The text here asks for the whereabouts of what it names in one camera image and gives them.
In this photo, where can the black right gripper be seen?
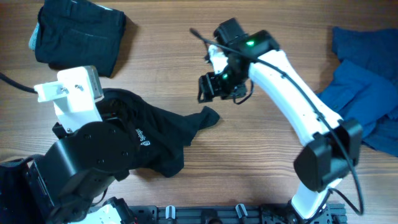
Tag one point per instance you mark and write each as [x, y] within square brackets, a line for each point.
[208, 84]

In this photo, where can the black t-shirt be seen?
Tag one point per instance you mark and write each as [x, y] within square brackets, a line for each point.
[162, 134]

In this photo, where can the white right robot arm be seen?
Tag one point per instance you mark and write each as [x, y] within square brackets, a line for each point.
[330, 143]

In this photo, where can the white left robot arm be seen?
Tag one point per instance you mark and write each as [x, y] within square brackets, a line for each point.
[80, 167]

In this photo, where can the blue polo shirt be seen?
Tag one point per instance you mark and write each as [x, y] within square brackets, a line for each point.
[357, 93]

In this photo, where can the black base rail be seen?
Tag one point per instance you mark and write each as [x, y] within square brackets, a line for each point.
[331, 213]

